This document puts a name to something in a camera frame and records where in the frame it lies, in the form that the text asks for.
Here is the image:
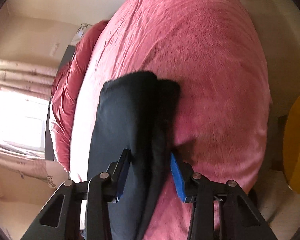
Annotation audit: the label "pink floral curtain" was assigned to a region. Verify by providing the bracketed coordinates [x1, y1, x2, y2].
[0, 140, 65, 188]
[0, 59, 58, 93]

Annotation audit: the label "black embroidered pants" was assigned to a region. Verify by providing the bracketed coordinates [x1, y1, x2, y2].
[81, 71, 182, 240]

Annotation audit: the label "grey headboard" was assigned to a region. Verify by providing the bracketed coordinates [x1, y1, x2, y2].
[44, 44, 77, 160]

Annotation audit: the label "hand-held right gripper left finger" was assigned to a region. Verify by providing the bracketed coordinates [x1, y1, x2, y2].
[21, 149, 130, 240]

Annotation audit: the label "yellow round stool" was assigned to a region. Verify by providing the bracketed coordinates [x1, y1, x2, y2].
[282, 91, 300, 197]

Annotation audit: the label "pink fleece blanket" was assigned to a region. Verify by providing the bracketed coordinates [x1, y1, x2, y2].
[70, 0, 274, 240]

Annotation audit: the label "white floral print board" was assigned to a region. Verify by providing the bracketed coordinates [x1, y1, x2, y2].
[72, 23, 94, 42]

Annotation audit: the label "floral print cardboard box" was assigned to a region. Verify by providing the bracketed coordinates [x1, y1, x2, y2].
[44, 160, 72, 189]

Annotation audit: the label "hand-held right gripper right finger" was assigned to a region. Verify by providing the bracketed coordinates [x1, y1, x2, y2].
[170, 152, 278, 240]

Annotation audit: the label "red duvet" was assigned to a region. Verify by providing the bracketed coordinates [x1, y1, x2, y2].
[51, 20, 110, 172]

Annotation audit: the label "window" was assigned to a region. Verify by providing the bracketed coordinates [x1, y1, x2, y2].
[0, 90, 50, 153]

